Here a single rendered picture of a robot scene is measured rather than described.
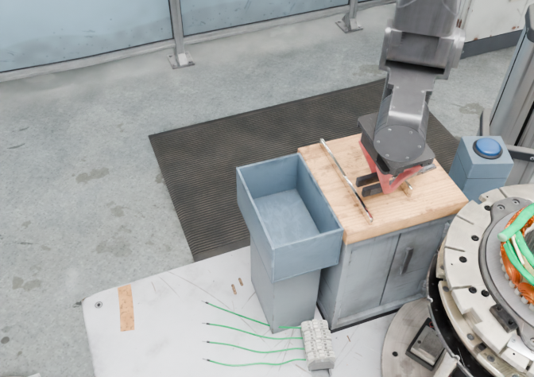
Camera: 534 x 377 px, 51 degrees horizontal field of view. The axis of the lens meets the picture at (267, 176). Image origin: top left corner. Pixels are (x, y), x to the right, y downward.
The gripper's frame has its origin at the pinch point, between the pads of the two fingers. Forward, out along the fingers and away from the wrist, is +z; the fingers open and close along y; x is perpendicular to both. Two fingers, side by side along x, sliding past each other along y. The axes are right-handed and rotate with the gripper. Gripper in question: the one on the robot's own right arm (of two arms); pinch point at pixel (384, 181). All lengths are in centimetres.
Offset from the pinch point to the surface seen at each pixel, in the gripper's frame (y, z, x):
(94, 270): -78, 112, -54
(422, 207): 4.4, 2.7, 4.5
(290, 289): 2.6, 18.1, -14.9
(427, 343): 15.8, 24.9, 4.2
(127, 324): -8, 31, -42
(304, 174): -9.1, 5.0, -8.4
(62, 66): -192, 105, -51
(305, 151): -12.4, 3.3, -7.0
